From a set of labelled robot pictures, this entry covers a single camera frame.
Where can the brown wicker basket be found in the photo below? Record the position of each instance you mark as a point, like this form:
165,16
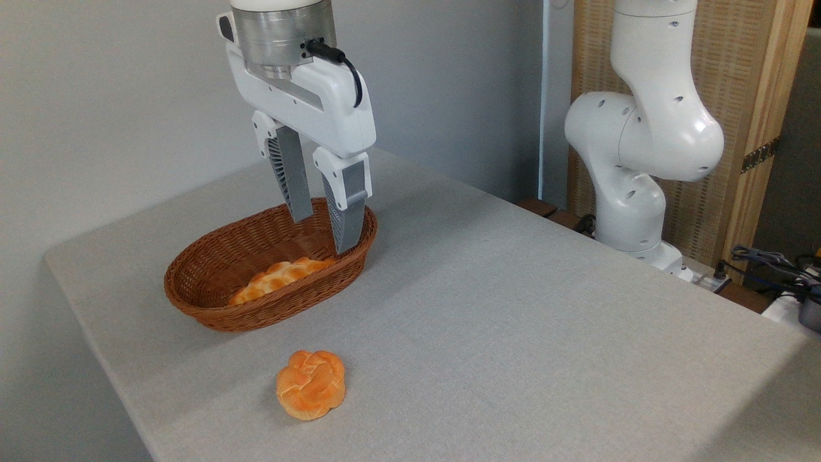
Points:
211,269

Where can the black plug connector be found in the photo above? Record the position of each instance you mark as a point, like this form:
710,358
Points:
722,271

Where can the black screen hinge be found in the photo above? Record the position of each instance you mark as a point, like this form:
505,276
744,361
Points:
760,154

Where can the white box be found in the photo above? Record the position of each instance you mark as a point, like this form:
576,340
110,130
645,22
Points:
779,311

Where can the white vertical pipe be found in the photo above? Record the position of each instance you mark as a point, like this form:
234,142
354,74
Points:
546,96

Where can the grey device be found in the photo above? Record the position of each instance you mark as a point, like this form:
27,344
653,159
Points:
811,314

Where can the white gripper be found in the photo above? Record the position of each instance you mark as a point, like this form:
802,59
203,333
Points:
324,102

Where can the long braided bread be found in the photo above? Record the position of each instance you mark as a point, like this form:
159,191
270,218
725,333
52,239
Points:
279,276

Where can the wooden rattan screen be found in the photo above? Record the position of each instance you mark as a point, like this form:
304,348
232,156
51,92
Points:
737,64

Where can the round knotted bread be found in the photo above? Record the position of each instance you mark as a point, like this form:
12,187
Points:
311,385

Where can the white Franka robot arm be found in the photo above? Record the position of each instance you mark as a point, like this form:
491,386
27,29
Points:
648,135

